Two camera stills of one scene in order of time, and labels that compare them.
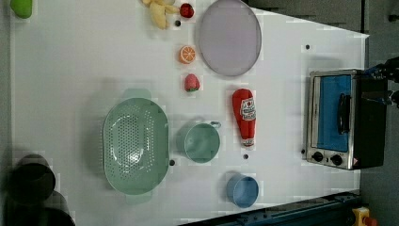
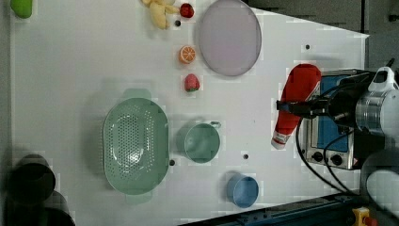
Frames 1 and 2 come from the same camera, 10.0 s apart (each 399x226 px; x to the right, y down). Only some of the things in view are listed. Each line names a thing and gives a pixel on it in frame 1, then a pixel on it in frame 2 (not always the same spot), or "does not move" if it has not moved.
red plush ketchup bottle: [245, 110] to [300, 80]
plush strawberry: [191, 83] does not move
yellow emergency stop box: [361, 217] does not move
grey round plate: [231, 39] does not move
